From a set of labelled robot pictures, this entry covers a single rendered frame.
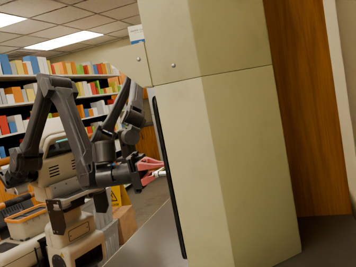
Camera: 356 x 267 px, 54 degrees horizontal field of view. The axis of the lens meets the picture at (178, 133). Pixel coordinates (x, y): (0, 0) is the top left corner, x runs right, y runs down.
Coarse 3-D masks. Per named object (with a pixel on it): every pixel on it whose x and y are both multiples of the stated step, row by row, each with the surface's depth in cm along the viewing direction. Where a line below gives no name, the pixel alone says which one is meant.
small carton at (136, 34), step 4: (140, 24) 86; (128, 28) 86; (132, 28) 86; (136, 28) 86; (140, 28) 86; (132, 32) 86; (136, 32) 86; (140, 32) 86; (132, 36) 86; (136, 36) 86; (140, 36) 86; (132, 40) 86; (136, 40) 86; (140, 40) 86; (144, 40) 86
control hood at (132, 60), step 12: (120, 48) 78; (132, 48) 77; (144, 48) 76; (108, 60) 79; (120, 60) 78; (132, 60) 77; (144, 60) 77; (132, 72) 78; (144, 72) 77; (144, 84) 78
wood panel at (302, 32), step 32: (288, 0) 100; (320, 0) 97; (288, 32) 101; (320, 32) 98; (288, 64) 102; (320, 64) 100; (288, 96) 104; (320, 96) 101; (288, 128) 105; (320, 128) 102; (288, 160) 107; (320, 160) 104; (320, 192) 105
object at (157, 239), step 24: (168, 216) 132; (312, 216) 107; (336, 216) 104; (144, 240) 113; (168, 240) 110; (312, 240) 92; (336, 240) 90; (120, 264) 99; (144, 264) 96; (168, 264) 94; (288, 264) 82; (312, 264) 81; (336, 264) 79
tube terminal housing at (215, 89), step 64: (192, 0) 72; (256, 0) 80; (192, 64) 73; (256, 64) 80; (192, 128) 76; (256, 128) 80; (192, 192) 78; (256, 192) 80; (192, 256) 81; (256, 256) 81
